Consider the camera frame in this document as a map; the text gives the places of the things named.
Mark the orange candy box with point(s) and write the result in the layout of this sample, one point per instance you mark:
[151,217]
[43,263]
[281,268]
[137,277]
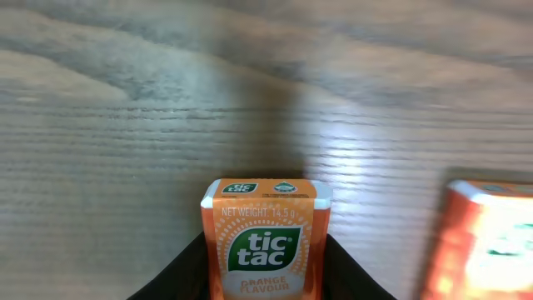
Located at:
[479,250]
[266,250]

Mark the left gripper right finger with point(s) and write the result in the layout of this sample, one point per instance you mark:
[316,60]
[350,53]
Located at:
[350,279]

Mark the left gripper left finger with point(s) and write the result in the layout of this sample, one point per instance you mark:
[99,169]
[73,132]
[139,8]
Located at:
[183,279]

